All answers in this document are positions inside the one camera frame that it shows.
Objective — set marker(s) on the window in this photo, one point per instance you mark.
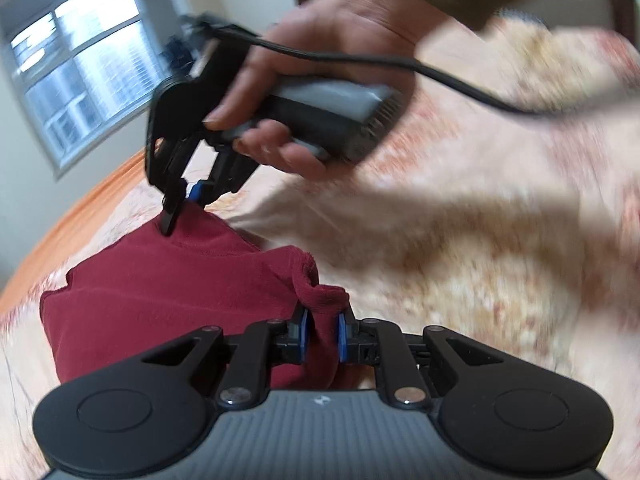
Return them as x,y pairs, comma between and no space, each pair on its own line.
80,70

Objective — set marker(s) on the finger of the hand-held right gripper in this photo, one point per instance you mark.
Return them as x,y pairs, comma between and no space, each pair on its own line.
196,194
171,210

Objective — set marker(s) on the orange bed sheet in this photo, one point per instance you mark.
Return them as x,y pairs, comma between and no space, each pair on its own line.
65,230

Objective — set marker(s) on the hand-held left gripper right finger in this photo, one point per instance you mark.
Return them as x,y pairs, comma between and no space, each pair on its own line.
342,337

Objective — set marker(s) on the person's right hand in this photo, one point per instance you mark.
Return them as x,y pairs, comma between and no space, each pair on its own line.
340,30

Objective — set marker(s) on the dark red sweater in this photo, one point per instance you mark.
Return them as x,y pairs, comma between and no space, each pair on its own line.
165,300

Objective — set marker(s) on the dark brown headboard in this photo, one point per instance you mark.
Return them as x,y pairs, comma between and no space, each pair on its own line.
624,5

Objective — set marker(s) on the floral beige blanket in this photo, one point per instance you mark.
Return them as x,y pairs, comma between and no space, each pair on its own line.
450,240

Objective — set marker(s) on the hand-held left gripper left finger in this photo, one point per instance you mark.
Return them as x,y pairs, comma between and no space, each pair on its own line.
301,332

